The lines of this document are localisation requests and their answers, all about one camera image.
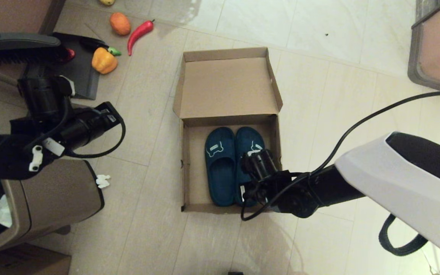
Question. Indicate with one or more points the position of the brown trash bin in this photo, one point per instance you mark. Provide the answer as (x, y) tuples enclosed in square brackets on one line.
[(52, 198)]

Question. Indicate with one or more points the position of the brown cardboard shoe box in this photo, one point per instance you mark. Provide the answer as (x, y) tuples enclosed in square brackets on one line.
[(227, 88)]

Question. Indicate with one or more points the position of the orange toy fruit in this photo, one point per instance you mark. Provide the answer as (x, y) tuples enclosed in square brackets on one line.
[(120, 23)]

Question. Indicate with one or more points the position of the yellow toy fruit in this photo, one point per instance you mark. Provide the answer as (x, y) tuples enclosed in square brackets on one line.
[(106, 2)]

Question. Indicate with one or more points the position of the red toy chili pepper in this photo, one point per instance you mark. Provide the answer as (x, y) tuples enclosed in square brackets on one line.
[(138, 33)]

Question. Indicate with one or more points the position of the dark toy eggplant green stem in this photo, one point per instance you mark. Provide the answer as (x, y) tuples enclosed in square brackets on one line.
[(114, 51)]

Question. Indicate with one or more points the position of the dark blue rubber slipper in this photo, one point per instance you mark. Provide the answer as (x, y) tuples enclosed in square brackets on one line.
[(220, 172), (248, 139)]

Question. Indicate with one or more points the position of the white crumpled tissue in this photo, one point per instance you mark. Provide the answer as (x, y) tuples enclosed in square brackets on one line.
[(103, 181)]

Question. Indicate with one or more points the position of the black broom brush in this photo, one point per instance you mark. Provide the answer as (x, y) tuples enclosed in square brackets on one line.
[(21, 47)]

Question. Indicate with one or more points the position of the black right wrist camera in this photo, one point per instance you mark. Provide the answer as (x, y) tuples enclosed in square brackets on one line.
[(260, 164)]

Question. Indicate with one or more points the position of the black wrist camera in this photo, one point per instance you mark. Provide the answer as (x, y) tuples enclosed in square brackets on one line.
[(44, 97), (260, 164)]

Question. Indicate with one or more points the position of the black plastic dustpan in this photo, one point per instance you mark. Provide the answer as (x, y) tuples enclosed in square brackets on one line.
[(82, 76)]

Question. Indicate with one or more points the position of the small red toy fruit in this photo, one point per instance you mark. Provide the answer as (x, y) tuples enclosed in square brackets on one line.
[(70, 54)]

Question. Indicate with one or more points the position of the plain brown cardboard carton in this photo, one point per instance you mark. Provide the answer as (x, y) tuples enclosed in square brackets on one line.
[(21, 263)]

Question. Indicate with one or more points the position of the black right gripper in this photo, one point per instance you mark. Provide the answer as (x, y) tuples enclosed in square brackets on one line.
[(273, 187)]

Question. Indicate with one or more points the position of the orange toy bell pepper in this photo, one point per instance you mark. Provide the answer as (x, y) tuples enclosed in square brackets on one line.
[(104, 60)]

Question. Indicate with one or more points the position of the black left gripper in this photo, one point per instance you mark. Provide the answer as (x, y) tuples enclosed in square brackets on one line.
[(82, 130)]

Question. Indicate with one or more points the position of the brown cabinet dark edge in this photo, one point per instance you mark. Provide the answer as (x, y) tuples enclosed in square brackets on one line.
[(13, 15)]

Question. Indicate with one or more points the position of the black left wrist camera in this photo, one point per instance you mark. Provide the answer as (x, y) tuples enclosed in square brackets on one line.
[(44, 97)]

